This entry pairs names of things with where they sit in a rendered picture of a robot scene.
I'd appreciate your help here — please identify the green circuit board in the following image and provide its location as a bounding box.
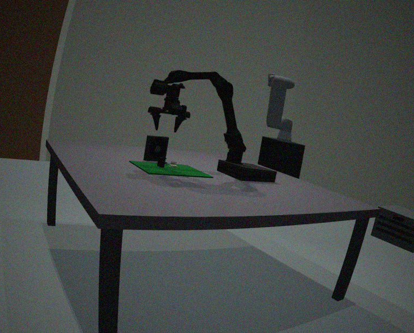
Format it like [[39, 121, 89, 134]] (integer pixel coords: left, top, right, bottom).
[[130, 161, 213, 178]]

